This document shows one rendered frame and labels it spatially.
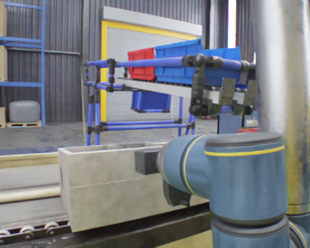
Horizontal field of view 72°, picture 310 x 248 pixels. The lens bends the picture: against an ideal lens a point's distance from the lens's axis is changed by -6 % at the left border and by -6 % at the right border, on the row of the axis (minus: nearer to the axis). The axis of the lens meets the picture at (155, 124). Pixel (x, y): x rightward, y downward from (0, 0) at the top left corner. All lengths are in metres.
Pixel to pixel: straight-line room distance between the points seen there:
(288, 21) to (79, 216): 0.61
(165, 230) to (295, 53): 0.58
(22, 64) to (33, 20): 1.95
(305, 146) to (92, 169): 0.47
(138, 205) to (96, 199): 0.12
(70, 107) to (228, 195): 10.82
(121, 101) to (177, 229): 10.83
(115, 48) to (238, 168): 11.38
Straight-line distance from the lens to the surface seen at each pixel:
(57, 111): 10.96
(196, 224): 0.80
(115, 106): 11.39
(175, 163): 0.39
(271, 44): 0.45
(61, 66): 11.05
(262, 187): 0.30
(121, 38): 11.81
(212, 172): 0.31
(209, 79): 0.69
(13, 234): 0.71
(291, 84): 0.43
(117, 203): 0.64
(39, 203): 0.95
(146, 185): 0.66
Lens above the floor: 1.14
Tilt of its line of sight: 6 degrees down
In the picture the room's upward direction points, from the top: 1 degrees clockwise
